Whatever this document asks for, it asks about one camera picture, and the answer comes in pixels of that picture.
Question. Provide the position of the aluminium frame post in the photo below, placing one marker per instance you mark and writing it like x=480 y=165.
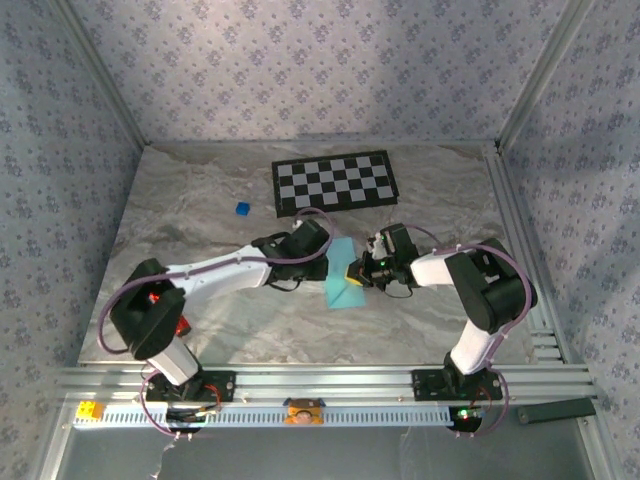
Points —
x=102 y=75
x=542 y=75

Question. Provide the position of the yellow toy brick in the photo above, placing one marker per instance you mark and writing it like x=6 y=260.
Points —
x=90 y=410

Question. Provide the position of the red glitter cylinder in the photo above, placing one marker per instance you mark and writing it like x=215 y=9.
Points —
x=184 y=326

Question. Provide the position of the flat black bar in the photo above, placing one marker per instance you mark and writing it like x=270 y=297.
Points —
x=555 y=411

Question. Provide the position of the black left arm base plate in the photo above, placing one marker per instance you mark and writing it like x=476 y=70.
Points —
x=222 y=385

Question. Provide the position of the long aluminium base rail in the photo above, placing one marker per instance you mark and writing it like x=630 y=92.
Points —
x=325 y=382

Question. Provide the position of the small blue cube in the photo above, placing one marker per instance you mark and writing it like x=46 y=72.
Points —
x=242 y=209

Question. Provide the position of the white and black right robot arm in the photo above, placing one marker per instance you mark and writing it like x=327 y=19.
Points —
x=435 y=270

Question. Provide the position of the aluminium side rail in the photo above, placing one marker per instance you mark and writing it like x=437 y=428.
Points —
x=502 y=190

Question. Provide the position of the black and white checkerboard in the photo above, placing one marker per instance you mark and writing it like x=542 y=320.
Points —
x=335 y=184

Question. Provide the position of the light blue paper sheet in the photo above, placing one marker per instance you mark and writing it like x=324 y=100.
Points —
x=345 y=295

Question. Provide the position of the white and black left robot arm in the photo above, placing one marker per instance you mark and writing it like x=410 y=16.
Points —
x=220 y=272

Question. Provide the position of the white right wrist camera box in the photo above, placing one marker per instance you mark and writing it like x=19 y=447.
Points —
x=375 y=245

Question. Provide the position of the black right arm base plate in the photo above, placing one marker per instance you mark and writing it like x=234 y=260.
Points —
x=427 y=385

